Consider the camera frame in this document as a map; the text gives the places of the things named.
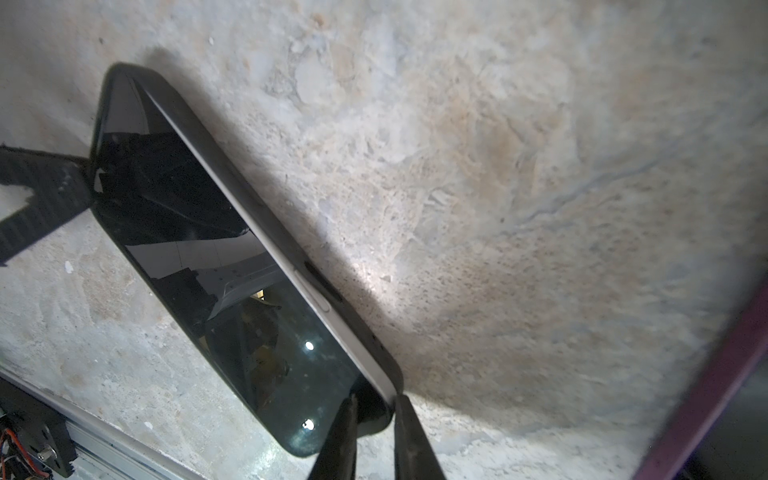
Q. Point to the black phone case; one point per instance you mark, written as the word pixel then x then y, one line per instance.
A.
pixel 270 222

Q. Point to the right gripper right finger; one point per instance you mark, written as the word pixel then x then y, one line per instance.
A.
pixel 414 458

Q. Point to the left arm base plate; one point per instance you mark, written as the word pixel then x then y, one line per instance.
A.
pixel 39 433

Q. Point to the left circuit board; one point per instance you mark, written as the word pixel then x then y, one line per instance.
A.
pixel 16 462

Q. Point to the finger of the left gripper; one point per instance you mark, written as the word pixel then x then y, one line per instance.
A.
pixel 60 191

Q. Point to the aluminium mounting rail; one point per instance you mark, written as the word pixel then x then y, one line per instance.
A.
pixel 103 451

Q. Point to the black phone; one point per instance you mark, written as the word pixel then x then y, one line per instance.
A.
pixel 735 360
pixel 228 282

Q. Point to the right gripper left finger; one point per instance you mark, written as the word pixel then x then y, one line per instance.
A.
pixel 338 455

